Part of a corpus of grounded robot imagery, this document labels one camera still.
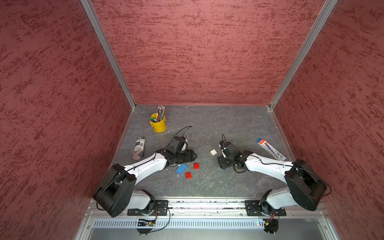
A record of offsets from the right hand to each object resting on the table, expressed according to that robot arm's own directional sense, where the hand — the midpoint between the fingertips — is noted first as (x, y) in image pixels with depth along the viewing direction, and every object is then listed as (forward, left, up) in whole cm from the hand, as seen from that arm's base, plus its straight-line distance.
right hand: (223, 163), depth 89 cm
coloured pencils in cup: (+29, +39, +16) cm, 51 cm away
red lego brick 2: (-8, +21, +2) cm, 22 cm away
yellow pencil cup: (+26, +42, +4) cm, 50 cm away
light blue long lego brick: (-3, +25, +2) cm, 25 cm away
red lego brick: (-2, +16, +1) cm, 16 cm away
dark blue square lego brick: (-4, -1, -1) cm, 4 cm away
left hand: (0, +19, +5) cm, 19 cm away
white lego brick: (+7, +6, +2) cm, 9 cm away
